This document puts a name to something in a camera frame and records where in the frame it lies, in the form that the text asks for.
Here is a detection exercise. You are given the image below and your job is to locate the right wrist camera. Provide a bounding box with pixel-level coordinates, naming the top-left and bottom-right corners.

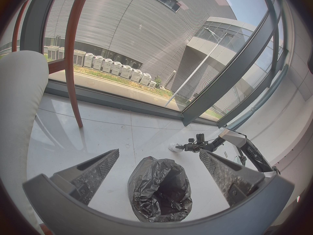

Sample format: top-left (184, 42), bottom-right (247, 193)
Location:
top-left (188, 133), bottom-right (206, 144)

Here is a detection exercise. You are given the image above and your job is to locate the black plastic bag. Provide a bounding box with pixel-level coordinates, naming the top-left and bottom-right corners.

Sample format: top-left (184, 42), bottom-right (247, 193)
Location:
top-left (127, 156), bottom-right (193, 223)

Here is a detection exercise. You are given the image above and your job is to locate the white paper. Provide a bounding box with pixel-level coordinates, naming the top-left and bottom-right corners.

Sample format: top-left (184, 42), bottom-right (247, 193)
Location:
top-left (168, 143), bottom-right (183, 153)

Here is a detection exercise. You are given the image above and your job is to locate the window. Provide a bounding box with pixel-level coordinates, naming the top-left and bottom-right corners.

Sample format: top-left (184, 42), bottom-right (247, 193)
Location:
top-left (0, 0), bottom-right (290, 129)

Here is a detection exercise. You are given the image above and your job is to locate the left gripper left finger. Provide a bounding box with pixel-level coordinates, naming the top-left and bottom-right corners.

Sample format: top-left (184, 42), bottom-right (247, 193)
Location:
top-left (50, 149), bottom-right (120, 205)

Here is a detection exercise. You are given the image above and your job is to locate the white cushioned wooden chair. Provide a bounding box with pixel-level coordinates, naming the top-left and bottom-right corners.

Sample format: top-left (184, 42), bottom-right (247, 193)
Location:
top-left (0, 0), bottom-right (96, 235)

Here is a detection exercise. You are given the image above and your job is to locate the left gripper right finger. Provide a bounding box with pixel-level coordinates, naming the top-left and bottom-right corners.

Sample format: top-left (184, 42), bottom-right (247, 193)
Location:
top-left (199, 148), bottom-right (266, 205)

